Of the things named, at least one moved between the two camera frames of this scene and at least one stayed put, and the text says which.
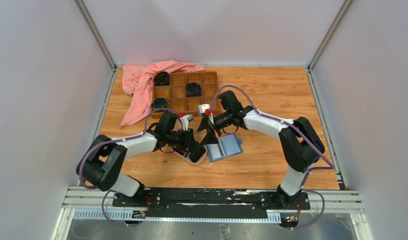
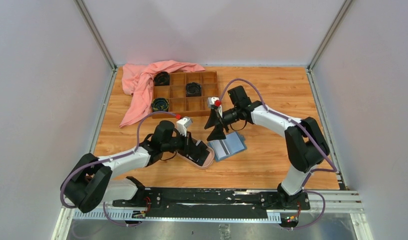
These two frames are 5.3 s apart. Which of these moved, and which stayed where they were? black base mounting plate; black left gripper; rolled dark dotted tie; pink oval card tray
Moved: pink oval card tray
Stayed: black base mounting plate; black left gripper; rolled dark dotted tie
